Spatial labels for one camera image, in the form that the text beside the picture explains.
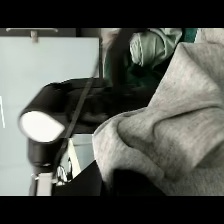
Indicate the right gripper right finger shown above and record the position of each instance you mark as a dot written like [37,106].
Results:
[135,185]

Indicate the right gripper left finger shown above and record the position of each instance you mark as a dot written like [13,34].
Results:
[85,181]

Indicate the grey shirt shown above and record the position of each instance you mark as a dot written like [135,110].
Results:
[173,126]

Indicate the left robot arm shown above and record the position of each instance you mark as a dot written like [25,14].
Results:
[50,110]

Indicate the white garment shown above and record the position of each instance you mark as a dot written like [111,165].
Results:
[151,46]

